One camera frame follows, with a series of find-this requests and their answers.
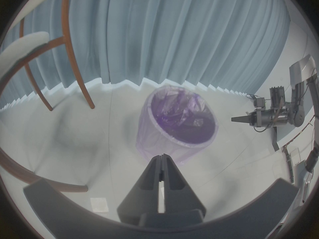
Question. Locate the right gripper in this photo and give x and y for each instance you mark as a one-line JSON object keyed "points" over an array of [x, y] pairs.
{"points": [[271, 117]]}

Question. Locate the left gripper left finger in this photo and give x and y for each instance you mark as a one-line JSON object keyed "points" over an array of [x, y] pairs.
{"points": [[144, 193]]}

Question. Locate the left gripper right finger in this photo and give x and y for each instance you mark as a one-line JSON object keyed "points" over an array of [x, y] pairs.
{"points": [[178, 193]]}

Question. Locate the white plastic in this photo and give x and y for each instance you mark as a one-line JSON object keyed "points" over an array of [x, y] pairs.
{"points": [[198, 121]]}

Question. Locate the purple plastic bag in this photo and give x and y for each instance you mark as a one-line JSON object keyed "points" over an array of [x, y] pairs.
{"points": [[172, 113]]}

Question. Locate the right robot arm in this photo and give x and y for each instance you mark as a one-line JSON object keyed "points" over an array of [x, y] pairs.
{"points": [[301, 68]]}

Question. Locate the white trash bin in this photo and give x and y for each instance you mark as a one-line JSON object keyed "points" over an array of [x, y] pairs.
{"points": [[154, 138]]}

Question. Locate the pale blue curtain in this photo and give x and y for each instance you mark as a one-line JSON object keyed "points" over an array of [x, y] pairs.
{"points": [[162, 33]]}

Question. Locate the white cushioned wooden chair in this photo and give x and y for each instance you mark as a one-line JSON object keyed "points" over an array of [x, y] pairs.
{"points": [[74, 58]]}

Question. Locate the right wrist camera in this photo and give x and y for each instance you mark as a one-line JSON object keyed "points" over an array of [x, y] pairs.
{"points": [[259, 102]]}

